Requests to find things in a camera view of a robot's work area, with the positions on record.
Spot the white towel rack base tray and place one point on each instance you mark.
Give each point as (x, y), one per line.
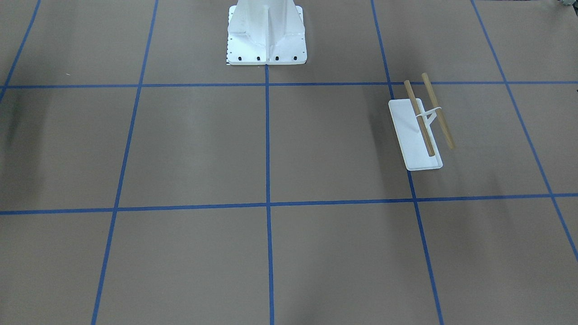
(410, 140)

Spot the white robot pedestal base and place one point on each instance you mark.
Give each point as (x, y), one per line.
(266, 32)

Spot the white rack upright bracket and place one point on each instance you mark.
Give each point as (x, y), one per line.
(429, 116)

